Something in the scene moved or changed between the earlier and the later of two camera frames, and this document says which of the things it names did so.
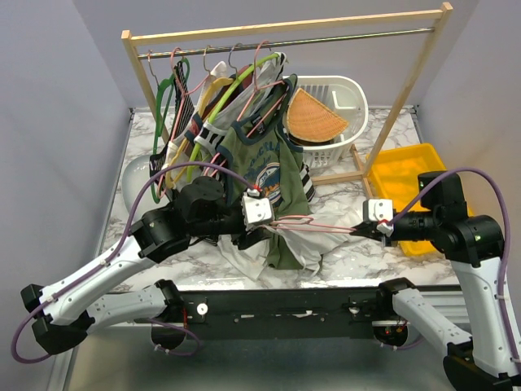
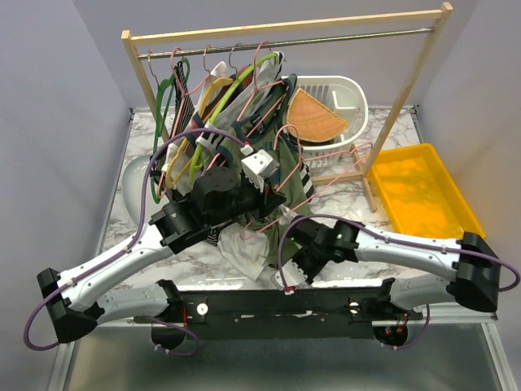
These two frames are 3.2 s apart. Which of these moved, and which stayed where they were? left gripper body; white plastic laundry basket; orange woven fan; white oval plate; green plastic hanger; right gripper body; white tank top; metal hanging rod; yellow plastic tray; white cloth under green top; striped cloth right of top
Moved: white tank top; right gripper body; left gripper body
Stayed: white oval plate; striped cloth right of top; white plastic laundry basket; orange woven fan; metal hanging rod; green plastic hanger; yellow plastic tray; white cloth under green top
